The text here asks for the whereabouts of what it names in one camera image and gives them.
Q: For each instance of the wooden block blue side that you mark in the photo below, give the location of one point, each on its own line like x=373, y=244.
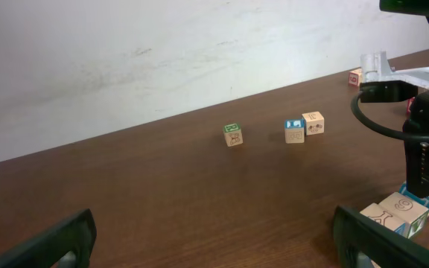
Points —
x=422, y=201

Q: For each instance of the blue L wooden block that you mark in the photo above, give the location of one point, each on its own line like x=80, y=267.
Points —
x=294, y=131

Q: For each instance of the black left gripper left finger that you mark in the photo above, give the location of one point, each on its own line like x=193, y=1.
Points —
x=69, y=243

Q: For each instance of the plain wooden block front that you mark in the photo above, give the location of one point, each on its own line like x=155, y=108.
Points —
x=412, y=213

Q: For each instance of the plain wooden block centre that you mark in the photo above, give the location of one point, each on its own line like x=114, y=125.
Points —
x=314, y=123

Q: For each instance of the wooden block red side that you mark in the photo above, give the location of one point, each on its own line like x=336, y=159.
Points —
x=355, y=77

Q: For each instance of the green R block far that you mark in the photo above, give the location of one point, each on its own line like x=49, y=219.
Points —
x=232, y=134

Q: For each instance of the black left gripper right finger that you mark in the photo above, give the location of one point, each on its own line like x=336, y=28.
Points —
x=359, y=239

